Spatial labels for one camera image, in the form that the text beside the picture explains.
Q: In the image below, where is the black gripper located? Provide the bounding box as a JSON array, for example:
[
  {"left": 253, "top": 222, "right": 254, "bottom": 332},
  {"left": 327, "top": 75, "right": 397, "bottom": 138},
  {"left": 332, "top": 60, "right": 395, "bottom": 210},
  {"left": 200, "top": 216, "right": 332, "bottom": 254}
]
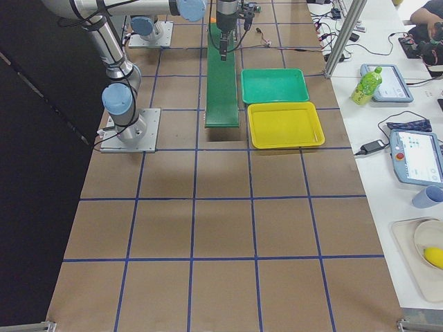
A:
[{"left": 216, "top": 0, "right": 238, "bottom": 61}]

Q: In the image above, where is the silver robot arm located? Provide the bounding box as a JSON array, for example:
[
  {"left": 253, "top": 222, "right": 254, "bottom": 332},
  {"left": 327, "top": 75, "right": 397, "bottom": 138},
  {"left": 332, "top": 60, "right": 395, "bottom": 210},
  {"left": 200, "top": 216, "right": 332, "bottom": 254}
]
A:
[
  {"left": 129, "top": 1, "right": 243, "bottom": 61},
  {"left": 43, "top": 1, "right": 206, "bottom": 152}
]

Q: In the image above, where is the green plastic tray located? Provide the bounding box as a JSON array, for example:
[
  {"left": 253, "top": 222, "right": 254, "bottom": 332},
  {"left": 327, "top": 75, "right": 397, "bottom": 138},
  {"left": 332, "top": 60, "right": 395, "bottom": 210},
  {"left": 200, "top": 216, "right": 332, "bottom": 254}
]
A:
[{"left": 241, "top": 68, "right": 309, "bottom": 104}]

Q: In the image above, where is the green conveyor belt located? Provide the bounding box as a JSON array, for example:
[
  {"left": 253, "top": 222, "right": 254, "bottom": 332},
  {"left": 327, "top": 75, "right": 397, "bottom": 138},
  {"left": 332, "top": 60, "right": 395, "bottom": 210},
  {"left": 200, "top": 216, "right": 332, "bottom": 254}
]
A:
[{"left": 205, "top": 23, "right": 239, "bottom": 128}]

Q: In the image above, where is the yellow plastic tray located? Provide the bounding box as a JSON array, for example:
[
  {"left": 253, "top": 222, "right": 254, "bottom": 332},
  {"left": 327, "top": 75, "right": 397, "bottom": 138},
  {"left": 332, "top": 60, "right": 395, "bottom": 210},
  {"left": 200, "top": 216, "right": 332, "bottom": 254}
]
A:
[{"left": 247, "top": 102, "right": 325, "bottom": 149}]

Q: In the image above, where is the green tea bottle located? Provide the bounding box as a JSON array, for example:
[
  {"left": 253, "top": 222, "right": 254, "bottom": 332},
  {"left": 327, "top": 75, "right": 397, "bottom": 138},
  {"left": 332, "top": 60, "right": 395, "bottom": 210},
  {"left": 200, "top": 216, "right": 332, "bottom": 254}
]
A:
[{"left": 351, "top": 66, "right": 382, "bottom": 105}]

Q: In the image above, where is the far teach pendant tablet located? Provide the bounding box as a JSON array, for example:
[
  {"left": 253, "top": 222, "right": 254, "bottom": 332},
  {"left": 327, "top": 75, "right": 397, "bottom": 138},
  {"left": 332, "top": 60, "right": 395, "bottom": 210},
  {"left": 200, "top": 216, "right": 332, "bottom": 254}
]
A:
[{"left": 360, "top": 64, "right": 414, "bottom": 104}]

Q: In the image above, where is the teach pendant tablet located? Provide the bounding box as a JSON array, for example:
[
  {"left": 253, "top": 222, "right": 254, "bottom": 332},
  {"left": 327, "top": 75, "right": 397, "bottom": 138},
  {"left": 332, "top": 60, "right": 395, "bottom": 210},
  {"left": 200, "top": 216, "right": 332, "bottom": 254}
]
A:
[
  {"left": 360, "top": 64, "right": 414, "bottom": 104},
  {"left": 390, "top": 129, "right": 442, "bottom": 188}
]

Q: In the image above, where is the black power adapter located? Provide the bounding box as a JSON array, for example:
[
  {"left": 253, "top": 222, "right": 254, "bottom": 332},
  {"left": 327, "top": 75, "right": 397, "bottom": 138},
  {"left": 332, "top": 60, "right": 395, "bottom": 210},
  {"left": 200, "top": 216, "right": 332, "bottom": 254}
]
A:
[{"left": 359, "top": 140, "right": 388, "bottom": 155}]

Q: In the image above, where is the person at desk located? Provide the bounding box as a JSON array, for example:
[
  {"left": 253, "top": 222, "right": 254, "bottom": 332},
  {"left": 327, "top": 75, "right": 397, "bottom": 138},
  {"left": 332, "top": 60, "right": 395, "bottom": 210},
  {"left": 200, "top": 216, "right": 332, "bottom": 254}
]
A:
[{"left": 409, "top": 0, "right": 442, "bottom": 65}]

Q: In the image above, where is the near teach pendant tablet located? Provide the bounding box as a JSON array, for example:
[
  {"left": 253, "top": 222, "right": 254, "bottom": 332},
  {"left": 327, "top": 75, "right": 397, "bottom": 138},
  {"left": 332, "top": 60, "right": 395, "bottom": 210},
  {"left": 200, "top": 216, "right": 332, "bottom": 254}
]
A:
[{"left": 390, "top": 129, "right": 442, "bottom": 188}]

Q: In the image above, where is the blue plastic cup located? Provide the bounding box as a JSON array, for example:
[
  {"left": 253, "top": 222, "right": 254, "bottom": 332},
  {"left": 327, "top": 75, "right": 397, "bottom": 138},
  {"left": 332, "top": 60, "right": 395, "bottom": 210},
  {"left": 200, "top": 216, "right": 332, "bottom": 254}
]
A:
[{"left": 411, "top": 185, "right": 442, "bottom": 208}]

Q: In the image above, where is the cream bowl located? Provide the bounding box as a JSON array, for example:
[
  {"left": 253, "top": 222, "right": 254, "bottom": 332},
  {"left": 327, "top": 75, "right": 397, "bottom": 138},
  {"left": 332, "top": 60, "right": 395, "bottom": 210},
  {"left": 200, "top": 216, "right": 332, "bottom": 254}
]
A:
[{"left": 413, "top": 219, "right": 442, "bottom": 270}]

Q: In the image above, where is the yellow lemon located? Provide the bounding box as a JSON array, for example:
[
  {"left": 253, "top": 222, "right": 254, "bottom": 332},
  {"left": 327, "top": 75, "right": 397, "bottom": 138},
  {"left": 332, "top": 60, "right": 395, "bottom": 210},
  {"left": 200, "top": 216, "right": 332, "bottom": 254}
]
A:
[{"left": 423, "top": 247, "right": 443, "bottom": 269}]

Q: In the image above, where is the beige serving tray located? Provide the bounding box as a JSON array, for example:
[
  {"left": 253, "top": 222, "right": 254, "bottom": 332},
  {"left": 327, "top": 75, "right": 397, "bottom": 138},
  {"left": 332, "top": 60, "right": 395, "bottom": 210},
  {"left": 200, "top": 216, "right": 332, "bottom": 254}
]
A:
[{"left": 391, "top": 217, "right": 442, "bottom": 303}]

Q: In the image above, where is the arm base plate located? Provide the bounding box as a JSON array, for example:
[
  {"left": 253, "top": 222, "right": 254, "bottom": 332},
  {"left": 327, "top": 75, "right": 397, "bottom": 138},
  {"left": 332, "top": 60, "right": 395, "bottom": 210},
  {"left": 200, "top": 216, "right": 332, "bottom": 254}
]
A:
[
  {"left": 129, "top": 17, "right": 173, "bottom": 48},
  {"left": 100, "top": 109, "right": 161, "bottom": 153}
]

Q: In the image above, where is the aluminium frame post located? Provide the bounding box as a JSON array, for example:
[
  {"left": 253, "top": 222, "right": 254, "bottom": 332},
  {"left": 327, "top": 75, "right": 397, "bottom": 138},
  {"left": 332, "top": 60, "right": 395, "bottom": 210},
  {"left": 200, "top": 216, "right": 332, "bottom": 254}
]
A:
[{"left": 324, "top": 0, "right": 367, "bottom": 78}]

